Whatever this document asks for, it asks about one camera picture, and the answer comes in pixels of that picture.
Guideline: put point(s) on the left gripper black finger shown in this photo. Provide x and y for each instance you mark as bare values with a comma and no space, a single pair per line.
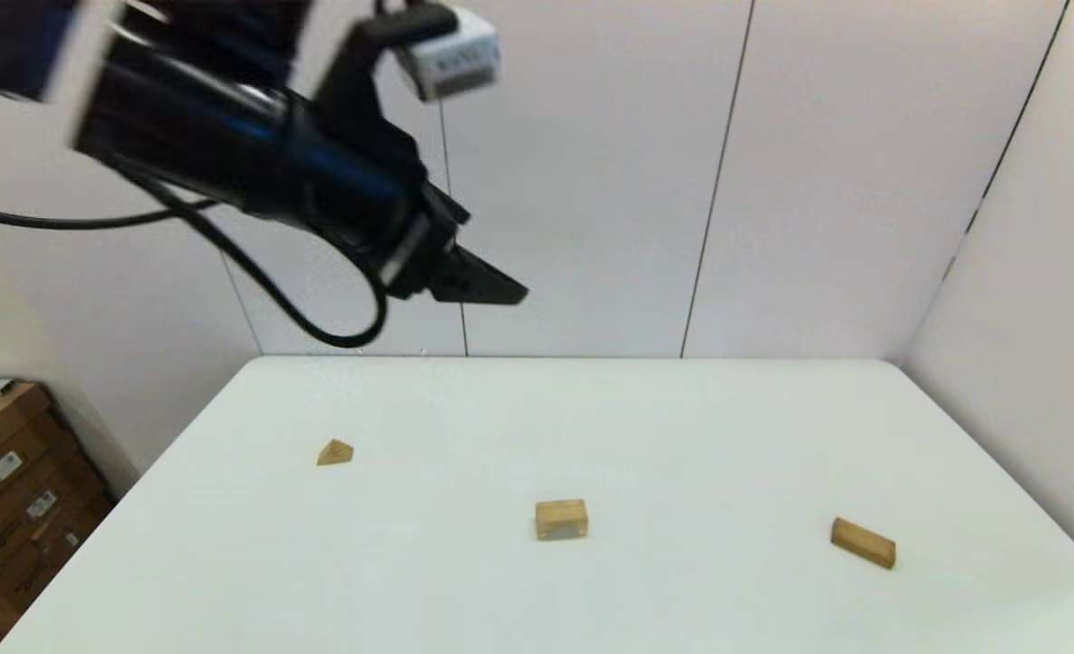
478,283

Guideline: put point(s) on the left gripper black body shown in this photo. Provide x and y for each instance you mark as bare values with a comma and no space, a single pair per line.
355,195

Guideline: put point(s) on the arched wooden building block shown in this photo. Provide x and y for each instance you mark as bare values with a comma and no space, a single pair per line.
561,518

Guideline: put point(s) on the rectangular wooden building block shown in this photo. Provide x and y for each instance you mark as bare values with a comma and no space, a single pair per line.
863,543

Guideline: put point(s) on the triangular wooden building block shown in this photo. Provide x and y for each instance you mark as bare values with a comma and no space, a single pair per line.
335,453

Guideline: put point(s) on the brown cardboard box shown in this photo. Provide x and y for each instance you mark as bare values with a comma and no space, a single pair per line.
5,468
46,545

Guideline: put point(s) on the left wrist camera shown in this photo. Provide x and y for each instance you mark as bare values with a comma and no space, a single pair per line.
451,59

